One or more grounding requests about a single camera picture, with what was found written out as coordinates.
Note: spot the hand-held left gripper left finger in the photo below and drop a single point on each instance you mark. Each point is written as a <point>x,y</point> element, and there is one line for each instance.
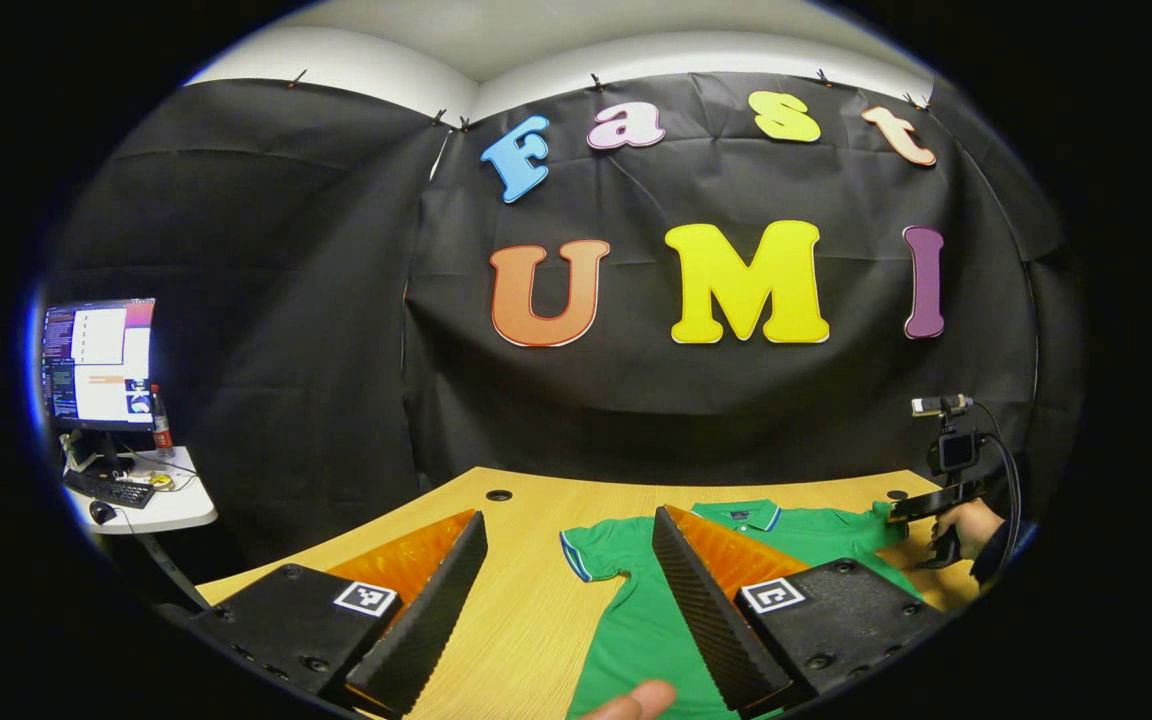
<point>436,600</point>

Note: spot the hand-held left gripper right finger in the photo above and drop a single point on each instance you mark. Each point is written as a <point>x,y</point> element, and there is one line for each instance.
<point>701,600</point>

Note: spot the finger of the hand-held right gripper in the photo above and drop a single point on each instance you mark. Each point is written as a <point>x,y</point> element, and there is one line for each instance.
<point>926,503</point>

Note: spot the green T-shirt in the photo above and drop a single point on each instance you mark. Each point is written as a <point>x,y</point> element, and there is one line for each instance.
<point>636,620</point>

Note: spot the black backdrop cloth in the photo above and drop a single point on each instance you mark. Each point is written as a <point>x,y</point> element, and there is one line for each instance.
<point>656,400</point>

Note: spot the white side desk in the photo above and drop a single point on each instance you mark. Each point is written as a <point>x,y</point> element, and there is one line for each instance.
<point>181,510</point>

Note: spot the small yellow object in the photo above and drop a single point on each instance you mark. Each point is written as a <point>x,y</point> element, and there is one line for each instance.
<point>162,482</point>

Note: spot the red drink bottle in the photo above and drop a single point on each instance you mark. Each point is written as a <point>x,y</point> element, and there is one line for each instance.
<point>162,430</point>

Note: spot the black keyboard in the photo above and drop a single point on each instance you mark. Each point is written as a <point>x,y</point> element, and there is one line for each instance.
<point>111,490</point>

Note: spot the black computer mouse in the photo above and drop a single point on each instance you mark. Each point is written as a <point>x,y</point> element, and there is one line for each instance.
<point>102,512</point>

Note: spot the computer monitor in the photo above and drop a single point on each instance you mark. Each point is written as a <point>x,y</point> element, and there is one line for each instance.
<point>101,360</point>

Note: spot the row of small cloth clips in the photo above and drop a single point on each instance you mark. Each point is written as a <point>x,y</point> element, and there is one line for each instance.
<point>596,82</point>

